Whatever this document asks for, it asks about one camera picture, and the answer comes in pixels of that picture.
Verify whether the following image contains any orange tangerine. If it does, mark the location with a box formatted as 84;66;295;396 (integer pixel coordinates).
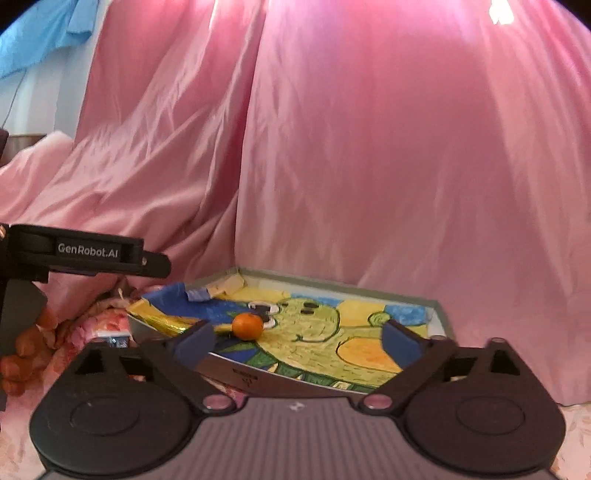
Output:
231;313;264;341

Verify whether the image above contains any orange snack bag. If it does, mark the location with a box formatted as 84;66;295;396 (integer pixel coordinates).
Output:
1;307;58;397

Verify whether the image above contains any pink satin drape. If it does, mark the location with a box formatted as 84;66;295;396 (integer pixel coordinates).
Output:
1;1;590;404

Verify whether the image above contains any blue cloth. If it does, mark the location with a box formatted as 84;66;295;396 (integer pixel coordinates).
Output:
1;0;99;78

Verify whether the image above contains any floral pink tablecloth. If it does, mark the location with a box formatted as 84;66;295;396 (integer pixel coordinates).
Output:
0;285;250;480

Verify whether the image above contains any grey cartoon snack tray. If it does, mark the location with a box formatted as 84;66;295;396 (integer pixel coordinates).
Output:
128;268;453;398

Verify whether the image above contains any black cable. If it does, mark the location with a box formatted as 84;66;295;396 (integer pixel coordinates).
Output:
0;68;27;130

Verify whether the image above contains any blue yellow snack packet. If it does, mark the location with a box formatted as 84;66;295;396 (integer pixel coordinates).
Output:
127;283;247;336

